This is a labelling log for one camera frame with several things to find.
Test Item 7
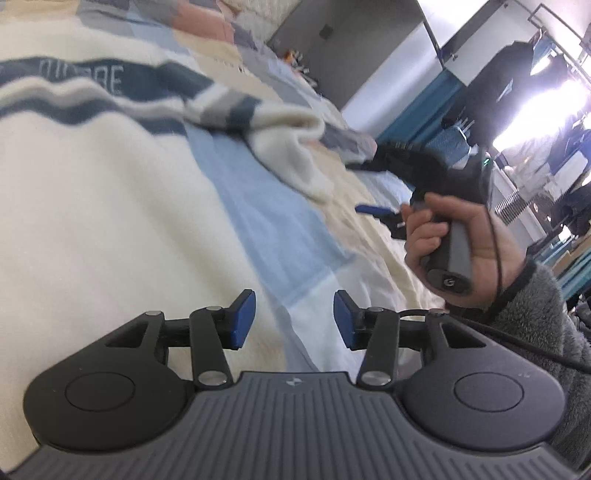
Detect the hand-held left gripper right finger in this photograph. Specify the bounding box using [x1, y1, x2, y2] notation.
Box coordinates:
[333, 290, 485, 387]

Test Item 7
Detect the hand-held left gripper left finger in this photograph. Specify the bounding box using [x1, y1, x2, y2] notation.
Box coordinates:
[105, 289, 257, 389]

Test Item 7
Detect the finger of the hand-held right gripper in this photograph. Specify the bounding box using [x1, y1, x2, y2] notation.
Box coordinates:
[346, 154, 380, 174]
[355, 204, 408, 239]

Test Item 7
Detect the cream sweater with blue stripes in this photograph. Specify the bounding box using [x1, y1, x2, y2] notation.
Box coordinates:
[0, 46, 335, 462]

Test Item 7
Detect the person's right forearm grey sleeve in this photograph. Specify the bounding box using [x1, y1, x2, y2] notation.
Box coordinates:
[485, 261, 591, 467]

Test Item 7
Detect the black clothes rack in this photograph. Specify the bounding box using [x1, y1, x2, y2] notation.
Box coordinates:
[526, 0, 591, 86]

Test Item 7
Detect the person's right hand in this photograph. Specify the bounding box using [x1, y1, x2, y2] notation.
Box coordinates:
[399, 191, 529, 308]

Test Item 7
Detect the blue suitcase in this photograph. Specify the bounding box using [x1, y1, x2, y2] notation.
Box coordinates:
[438, 122, 472, 162]

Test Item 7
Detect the white ribbed radiator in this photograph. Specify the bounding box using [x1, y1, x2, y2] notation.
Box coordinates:
[493, 189, 528, 225]

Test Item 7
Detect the blue curtain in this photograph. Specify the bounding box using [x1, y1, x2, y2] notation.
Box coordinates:
[376, 71, 467, 148]

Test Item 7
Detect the patchwork colour-block blanket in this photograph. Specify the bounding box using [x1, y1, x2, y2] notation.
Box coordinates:
[0, 0, 444, 374]

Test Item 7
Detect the black hanging coat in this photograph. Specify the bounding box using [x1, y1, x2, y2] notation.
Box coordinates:
[443, 41, 568, 144]

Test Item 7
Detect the grey wardrobe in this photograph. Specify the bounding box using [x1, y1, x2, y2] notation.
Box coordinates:
[272, 0, 541, 112]

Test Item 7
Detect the cluster of small bottles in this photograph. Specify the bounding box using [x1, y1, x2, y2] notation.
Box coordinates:
[284, 48, 319, 88]

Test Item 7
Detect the black cable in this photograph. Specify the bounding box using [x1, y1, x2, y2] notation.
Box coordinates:
[399, 145, 591, 370]

